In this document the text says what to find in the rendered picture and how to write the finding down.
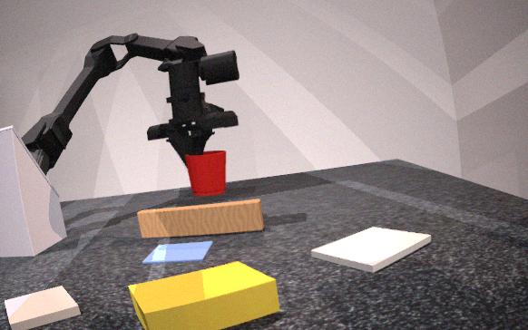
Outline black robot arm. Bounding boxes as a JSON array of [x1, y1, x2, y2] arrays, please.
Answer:
[[21, 33, 240, 176]]

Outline beige flat block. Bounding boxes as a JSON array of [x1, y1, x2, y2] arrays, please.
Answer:
[[5, 286, 81, 330]]

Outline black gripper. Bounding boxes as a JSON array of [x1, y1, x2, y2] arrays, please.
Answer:
[[147, 86, 239, 165]]

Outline white flat pad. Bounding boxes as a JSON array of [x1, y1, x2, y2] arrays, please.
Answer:
[[311, 228, 431, 273]]

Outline light wooden plank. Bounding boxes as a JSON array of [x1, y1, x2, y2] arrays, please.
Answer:
[[137, 199, 264, 238]]

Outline red cup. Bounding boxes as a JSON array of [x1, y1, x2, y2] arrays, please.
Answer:
[[185, 150, 226, 196]]

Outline yellow rectangular block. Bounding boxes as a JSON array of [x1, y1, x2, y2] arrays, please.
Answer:
[[129, 261, 279, 330]]

